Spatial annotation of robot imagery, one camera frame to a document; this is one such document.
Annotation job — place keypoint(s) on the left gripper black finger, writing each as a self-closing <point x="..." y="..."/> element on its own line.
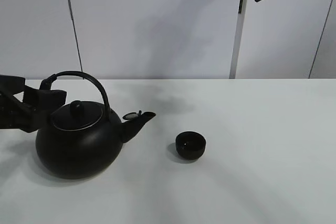
<point x="44" y="99"/>
<point x="12" y="85"/>

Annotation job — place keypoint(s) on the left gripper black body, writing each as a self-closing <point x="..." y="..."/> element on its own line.
<point x="18" y="115"/>

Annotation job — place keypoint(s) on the black round teapot kettle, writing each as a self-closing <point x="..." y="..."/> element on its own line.
<point x="83" y="138"/>

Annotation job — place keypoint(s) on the small black teacup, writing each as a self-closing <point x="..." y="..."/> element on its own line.
<point x="190" y="145"/>

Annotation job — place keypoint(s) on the white vertical panel post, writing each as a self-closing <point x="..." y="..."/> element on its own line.
<point x="237" y="38"/>

